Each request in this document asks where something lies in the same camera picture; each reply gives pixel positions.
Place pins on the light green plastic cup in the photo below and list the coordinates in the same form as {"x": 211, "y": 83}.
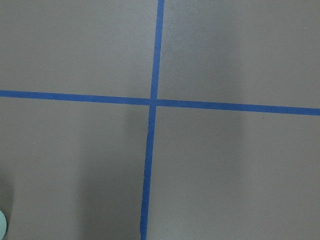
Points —
{"x": 3, "y": 225}

